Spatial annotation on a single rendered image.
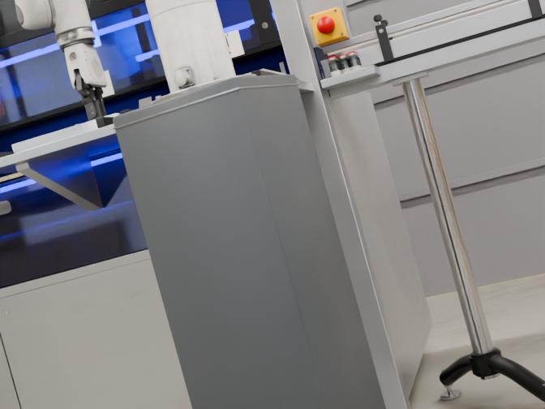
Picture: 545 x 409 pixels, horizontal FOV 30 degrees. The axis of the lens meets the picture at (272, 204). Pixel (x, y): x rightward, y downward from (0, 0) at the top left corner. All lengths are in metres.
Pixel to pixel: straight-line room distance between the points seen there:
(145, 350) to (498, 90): 2.35
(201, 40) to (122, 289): 0.96
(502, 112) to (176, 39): 2.81
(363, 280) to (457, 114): 2.16
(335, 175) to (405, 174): 2.19
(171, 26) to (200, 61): 0.08
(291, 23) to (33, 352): 1.05
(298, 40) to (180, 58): 0.68
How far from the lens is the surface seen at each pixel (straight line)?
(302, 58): 2.41
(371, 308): 2.42
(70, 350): 2.64
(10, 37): 2.65
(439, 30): 2.48
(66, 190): 2.39
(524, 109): 4.42
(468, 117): 4.47
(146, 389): 2.59
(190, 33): 1.77
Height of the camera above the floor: 0.68
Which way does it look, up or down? 1 degrees down
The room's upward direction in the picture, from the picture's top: 15 degrees counter-clockwise
